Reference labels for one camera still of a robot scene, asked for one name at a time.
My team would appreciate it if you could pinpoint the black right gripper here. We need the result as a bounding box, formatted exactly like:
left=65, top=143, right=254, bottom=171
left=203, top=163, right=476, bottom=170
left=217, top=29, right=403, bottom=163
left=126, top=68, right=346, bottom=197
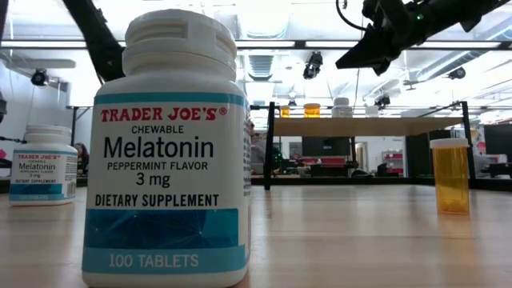
left=334, top=0, right=445, bottom=77

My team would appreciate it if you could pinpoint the white melatonin supplement bottle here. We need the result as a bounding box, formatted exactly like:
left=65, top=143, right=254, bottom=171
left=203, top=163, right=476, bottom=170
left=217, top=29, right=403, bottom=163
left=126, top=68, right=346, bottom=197
left=82, top=8, right=252, bottom=288
left=8, top=123, right=79, bottom=207
left=331, top=96, right=354, bottom=118

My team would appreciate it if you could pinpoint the large orange pill bottle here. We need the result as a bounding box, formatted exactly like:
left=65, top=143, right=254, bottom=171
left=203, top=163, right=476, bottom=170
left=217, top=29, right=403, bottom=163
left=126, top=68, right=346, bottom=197
left=303, top=102, right=322, bottom=118

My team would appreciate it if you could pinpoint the red shelf unit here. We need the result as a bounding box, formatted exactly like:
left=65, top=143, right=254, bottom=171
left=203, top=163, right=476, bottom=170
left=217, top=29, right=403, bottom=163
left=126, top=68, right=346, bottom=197
left=382, top=150, right=404, bottom=175

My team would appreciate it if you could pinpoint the black monitor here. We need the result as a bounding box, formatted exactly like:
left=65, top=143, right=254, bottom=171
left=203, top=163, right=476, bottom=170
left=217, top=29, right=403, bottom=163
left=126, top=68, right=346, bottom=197
left=301, top=136, right=352, bottom=158

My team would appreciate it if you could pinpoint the black cabinet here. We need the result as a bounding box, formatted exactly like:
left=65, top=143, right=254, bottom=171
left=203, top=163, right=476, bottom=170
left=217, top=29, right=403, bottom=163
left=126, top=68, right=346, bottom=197
left=406, top=130, right=453, bottom=178

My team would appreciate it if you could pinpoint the floral patterned cloth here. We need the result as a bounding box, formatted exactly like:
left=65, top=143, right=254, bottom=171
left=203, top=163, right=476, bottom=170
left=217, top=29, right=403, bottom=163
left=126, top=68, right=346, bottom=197
left=474, top=126, right=487, bottom=177

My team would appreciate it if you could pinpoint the person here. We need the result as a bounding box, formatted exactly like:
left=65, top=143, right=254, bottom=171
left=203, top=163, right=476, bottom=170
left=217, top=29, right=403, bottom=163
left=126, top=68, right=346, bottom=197
left=250, top=122, right=267, bottom=176
left=73, top=142, right=90, bottom=176

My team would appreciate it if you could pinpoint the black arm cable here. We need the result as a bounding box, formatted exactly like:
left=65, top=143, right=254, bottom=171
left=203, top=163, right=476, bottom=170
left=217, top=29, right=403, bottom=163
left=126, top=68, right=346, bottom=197
left=334, top=0, right=367, bottom=32

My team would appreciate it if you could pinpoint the black overhead camera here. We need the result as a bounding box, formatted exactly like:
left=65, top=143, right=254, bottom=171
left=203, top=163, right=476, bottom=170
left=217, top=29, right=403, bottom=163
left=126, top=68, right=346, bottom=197
left=302, top=50, right=324, bottom=80

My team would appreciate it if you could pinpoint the wooden shelf black metal frame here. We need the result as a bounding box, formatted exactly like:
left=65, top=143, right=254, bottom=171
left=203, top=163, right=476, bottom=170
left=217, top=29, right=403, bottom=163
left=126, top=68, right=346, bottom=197
left=262, top=100, right=477, bottom=191

